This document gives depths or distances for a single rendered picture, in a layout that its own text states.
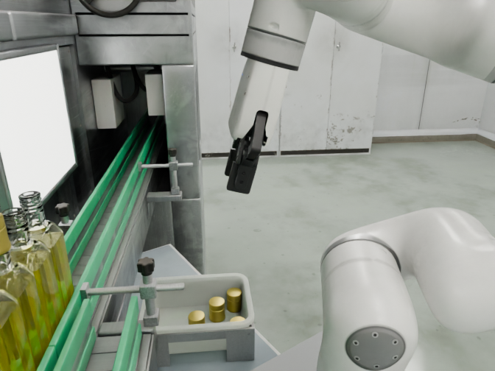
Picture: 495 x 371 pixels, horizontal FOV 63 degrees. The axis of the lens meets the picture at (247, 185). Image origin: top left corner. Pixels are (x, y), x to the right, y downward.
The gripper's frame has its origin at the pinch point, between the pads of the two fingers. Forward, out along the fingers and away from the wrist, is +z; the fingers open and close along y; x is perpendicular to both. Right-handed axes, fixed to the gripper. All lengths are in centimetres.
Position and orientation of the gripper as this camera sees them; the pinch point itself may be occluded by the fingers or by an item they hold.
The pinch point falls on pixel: (239, 171)
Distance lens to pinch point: 56.3
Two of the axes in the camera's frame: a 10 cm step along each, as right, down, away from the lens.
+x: 9.6, 2.0, 1.9
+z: -2.6, 9.1, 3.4
